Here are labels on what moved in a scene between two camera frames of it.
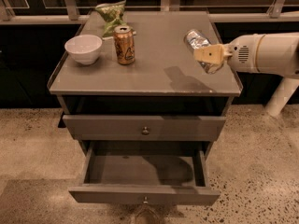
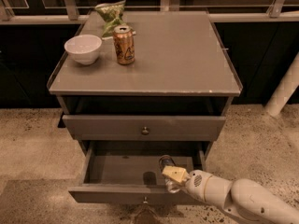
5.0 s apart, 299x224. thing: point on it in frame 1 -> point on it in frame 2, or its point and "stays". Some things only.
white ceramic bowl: (84, 49) stays
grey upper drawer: (141, 127) stays
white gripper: (243, 54) -> (195, 184)
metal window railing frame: (69, 12) stays
